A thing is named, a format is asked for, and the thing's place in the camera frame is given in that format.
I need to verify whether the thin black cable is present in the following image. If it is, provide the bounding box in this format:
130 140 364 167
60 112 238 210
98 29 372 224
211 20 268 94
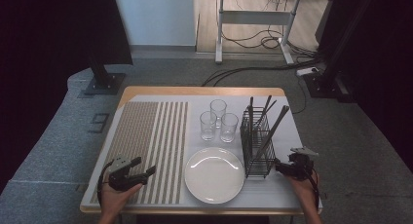
291 76 308 115

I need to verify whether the person's left hand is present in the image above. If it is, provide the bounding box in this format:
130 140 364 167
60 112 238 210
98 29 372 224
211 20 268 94
99 183 144 215

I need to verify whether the person's right hand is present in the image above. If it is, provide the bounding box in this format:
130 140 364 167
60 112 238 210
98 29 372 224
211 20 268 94
286 171 320 212

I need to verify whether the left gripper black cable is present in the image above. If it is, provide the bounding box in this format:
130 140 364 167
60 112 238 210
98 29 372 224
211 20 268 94
96 159 115 206

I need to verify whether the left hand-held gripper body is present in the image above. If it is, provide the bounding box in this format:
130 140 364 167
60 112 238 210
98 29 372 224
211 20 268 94
107 156 141 192

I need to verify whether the grey metal chopstick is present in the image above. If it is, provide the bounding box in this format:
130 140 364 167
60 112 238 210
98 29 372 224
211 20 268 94
254 104 288 160
256 105 290 162

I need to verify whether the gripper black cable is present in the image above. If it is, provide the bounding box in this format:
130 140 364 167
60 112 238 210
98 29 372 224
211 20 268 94
96 159 115 206
309 168 321 204

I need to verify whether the striped woven placemat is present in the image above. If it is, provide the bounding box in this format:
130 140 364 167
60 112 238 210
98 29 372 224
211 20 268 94
90 101 189 205

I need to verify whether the floor socket box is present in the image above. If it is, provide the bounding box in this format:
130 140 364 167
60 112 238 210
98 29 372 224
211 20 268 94
88 112 111 134

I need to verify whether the coiled black cable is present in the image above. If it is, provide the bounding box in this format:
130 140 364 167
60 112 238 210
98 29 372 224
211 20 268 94
220 0 286 51

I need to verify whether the white round plate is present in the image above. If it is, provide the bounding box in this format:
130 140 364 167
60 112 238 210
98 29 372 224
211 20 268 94
184 146 245 205

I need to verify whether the black metal stand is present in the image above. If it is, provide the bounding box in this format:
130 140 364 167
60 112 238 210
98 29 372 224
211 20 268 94
303 0 379 103
77 52 127 98

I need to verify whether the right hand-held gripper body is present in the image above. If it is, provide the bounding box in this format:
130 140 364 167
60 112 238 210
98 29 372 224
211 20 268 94
286 146 319 181

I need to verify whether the white power strip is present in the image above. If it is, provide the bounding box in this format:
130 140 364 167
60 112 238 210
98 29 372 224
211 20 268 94
295 66 319 77

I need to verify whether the clear drinking glass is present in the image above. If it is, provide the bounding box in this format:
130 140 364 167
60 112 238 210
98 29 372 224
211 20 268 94
220 112 240 144
209 98 228 130
199 110 217 142

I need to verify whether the white frame desk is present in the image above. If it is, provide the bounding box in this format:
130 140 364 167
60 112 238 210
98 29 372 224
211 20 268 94
207 0 336 65

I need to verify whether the metal utensil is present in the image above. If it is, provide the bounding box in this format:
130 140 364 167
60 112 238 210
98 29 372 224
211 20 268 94
254 94 273 130
259 99 278 125

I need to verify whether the black wire cutlery rack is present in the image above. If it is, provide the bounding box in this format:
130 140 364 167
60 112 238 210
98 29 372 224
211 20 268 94
240 106 277 179

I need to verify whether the metal fork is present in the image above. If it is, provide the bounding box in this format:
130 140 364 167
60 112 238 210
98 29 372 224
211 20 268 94
247 96 253 144

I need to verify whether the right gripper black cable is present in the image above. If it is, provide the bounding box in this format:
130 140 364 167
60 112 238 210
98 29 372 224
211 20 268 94
309 168 321 204

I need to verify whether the black floor cable bundle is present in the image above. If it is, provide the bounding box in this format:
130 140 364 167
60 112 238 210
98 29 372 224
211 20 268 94
201 50 325 88

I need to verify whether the dark curtain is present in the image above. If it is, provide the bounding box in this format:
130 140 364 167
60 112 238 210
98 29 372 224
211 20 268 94
316 0 413 173
0 0 133 193

